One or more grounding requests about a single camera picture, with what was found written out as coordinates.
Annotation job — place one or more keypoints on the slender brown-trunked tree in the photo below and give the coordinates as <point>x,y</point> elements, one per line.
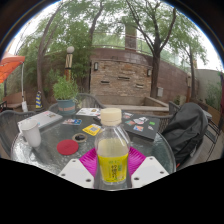
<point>40,73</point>

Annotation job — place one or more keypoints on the silver laptop with stickers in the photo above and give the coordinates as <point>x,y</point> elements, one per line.
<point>40,119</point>

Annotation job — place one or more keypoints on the globe-topped wooden lamp post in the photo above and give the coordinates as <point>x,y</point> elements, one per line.
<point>69,63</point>

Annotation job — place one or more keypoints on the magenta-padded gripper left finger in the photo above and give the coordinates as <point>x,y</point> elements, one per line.
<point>75,171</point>

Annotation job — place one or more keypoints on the yellow-labelled drink bottle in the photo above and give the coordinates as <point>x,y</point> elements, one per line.
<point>112,156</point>

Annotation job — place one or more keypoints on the black metal patio chair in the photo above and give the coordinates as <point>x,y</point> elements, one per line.
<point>215,133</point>

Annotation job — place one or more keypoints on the wooden bench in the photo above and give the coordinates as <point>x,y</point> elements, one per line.
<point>13,99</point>

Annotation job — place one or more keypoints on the black backpack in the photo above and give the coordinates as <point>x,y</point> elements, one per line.
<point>185,131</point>

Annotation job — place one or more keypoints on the grey mesh garden chair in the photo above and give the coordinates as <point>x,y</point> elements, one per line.
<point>10,123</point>
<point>88,100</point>
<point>165,121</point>

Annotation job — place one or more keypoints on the white mug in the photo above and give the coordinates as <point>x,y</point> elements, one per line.
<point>31,133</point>

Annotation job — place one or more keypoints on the white canopy leg weight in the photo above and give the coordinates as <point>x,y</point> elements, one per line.
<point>24,106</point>

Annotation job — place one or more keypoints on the flat round red coaster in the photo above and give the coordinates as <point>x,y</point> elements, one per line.
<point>67,147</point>

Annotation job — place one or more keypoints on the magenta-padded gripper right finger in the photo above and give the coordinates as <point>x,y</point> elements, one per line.
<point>148,170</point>

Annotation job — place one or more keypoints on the black laptop with stickers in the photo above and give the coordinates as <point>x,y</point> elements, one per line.
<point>141,126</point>

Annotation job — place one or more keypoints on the blue yellow striped bollard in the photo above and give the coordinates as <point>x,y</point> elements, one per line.
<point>38,100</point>

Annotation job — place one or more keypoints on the orange canopy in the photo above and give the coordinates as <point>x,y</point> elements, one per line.
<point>9,66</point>

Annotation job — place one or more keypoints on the black wall lamp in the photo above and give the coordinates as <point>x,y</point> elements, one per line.
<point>96,66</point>
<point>149,72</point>

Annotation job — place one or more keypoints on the yellow card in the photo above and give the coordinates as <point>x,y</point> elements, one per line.
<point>91,129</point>

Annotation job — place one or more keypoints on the white printed booklet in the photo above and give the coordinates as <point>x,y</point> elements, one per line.
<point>87,112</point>

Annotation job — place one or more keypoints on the grey wall box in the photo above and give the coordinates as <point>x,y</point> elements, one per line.
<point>160,92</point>

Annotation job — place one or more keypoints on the round brown-rimmed black disc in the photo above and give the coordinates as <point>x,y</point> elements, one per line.
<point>80,137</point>

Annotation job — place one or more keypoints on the potted green plant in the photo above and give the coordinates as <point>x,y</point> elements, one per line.
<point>65,91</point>

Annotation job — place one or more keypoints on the dark forked tree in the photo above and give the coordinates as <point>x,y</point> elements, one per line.
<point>154,76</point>

